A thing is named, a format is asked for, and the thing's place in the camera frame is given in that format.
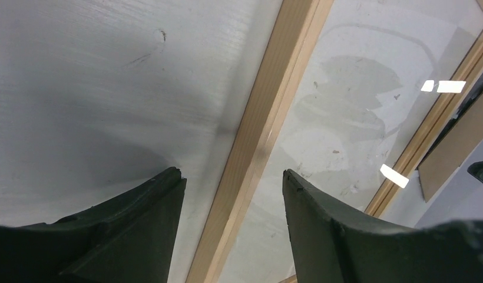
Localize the brown frame backing board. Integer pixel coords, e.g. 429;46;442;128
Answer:
418;93;483;203

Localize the light wooden picture frame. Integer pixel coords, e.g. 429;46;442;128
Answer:
185;1;483;282

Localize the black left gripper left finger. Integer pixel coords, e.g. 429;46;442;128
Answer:
0;167;187;282

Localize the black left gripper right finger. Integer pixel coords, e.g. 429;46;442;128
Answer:
282;169;483;282

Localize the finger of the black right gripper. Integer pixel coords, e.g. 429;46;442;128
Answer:
467;161;483;184

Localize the colour printed photo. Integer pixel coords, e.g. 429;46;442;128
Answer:
426;73;483;155

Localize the clear glass pane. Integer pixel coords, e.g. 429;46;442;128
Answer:
219;1;483;282

